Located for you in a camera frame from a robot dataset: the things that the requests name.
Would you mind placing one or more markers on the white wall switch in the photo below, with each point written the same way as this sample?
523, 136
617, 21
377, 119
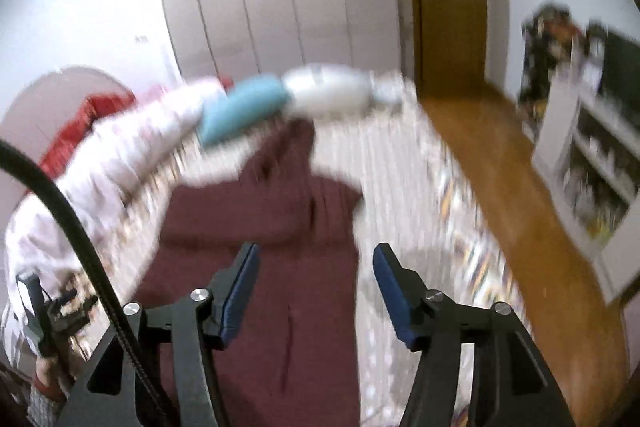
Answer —
142, 39

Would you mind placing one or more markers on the cluttered clothes rack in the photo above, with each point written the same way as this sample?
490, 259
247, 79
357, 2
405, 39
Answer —
545, 47

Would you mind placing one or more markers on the cream pillow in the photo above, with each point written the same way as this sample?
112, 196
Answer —
330, 89

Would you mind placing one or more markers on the wooden door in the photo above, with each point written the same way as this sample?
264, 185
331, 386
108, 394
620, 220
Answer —
450, 7

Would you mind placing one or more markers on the black television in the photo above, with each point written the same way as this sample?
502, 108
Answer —
622, 72

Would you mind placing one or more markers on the red cloth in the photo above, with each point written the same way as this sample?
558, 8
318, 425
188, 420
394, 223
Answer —
85, 127

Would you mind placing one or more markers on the maroon quilted jacket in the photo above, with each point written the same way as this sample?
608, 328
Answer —
260, 217

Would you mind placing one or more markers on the white shelf unit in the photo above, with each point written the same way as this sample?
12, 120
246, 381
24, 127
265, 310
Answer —
560, 127

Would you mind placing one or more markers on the pale arched headboard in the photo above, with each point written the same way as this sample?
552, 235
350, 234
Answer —
45, 102

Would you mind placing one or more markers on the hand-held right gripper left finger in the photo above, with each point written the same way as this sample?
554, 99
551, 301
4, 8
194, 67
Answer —
240, 292

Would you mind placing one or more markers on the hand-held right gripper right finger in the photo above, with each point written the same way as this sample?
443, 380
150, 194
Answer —
395, 297

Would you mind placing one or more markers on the beige dotted quilt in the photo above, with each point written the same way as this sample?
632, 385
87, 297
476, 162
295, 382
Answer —
400, 177

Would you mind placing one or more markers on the pink floral blanket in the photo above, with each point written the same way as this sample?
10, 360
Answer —
120, 157

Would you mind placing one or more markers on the person's left hand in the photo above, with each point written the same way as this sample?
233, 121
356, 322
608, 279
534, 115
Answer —
52, 374

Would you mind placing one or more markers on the teal pillow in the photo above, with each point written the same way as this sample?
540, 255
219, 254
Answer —
240, 109

